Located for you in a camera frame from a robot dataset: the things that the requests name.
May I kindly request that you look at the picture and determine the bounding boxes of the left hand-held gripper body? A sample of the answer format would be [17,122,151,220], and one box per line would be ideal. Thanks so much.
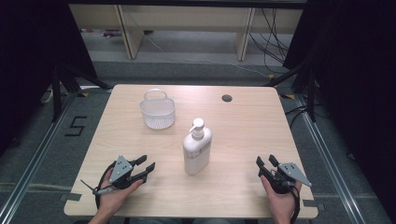
[108,154,148,190]

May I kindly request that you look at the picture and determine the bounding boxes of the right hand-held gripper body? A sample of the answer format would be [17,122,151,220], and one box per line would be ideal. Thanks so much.
[260,161,313,195]

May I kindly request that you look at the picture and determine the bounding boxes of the white plastic basket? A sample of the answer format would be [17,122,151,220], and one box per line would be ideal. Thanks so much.
[138,88,177,131]

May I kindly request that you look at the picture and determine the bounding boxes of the white pump bottle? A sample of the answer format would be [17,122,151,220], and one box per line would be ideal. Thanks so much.
[181,117,214,176]

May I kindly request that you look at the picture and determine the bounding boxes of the person's right hand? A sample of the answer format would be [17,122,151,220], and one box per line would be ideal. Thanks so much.
[260,175,304,224]

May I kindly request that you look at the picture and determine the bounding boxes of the person's left hand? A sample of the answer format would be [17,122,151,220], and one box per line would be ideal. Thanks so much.
[98,168,145,219]

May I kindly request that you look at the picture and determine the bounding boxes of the black metal stand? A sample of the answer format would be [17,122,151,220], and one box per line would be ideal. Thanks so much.
[263,62,318,123]
[51,63,114,123]

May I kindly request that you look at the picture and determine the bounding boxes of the black curtain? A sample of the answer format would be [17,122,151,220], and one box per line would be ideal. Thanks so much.
[0,0,98,157]
[282,0,396,216]

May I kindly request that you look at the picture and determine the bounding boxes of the light wooden desk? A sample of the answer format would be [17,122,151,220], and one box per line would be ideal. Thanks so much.
[68,3,304,62]

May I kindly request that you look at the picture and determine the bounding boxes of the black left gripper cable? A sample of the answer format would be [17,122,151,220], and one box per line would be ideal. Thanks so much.
[79,161,118,210]

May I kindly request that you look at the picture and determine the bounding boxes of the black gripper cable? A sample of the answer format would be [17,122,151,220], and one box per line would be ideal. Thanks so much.
[289,184,302,224]
[79,161,118,210]

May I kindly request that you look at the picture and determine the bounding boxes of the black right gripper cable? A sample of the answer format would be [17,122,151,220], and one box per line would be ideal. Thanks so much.
[289,184,302,224]

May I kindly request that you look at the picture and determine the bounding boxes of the metal floor rail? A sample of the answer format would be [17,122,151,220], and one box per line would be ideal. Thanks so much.
[294,93,366,224]
[0,91,78,224]

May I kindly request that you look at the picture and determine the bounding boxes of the black hanging cables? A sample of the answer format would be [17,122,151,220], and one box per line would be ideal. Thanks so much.
[247,7,290,75]

